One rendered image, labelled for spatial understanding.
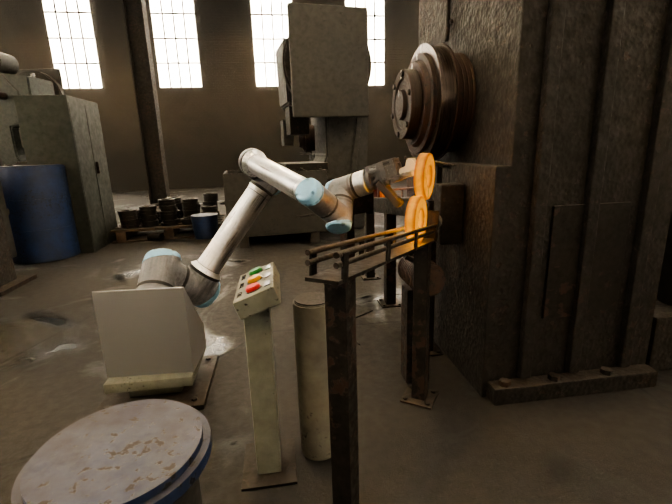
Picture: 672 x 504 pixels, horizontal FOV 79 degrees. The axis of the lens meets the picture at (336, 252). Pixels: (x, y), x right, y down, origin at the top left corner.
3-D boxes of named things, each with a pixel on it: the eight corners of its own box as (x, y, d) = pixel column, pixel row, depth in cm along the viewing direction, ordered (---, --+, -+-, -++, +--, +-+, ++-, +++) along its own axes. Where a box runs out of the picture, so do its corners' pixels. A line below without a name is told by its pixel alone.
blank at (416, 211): (429, 223, 143) (420, 222, 145) (424, 186, 133) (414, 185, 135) (418, 253, 134) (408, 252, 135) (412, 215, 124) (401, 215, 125)
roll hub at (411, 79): (401, 139, 192) (402, 75, 185) (422, 138, 165) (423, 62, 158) (389, 140, 191) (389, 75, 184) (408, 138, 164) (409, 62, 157)
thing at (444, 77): (415, 159, 204) (417, 57, 193) (455, 162, 159) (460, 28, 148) (402, 160, 204) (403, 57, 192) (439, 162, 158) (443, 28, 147)
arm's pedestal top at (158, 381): (104, 394, 154) (102, 385, 153) (133, 353, 184) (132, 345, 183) (192, 385, 157) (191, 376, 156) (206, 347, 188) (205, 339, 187)
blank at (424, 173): (436, 155, 143) (427, 155, 144) (425, 149, 129) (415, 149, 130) (433, 200, 145) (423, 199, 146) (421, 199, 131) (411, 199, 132)
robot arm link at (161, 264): (128, 289, 169) (137, 254, 179) (165, 303, 180) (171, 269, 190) (150, 275, 162) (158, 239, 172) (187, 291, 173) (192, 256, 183)
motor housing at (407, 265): (423, 367, 181) (426, 249, 168) (443, 395, 160) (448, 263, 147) (395, 370, 179) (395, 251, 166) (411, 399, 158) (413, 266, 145)
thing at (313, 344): (335, 433, 140) (330, 289, 128) (340, 459, 129) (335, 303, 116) (300, 438, 139) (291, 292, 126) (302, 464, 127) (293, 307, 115)
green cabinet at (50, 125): (46, 255, 409) (12, 95, 372) (78, 240, 476) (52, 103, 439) (97, 252, 415) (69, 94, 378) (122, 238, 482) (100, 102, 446)
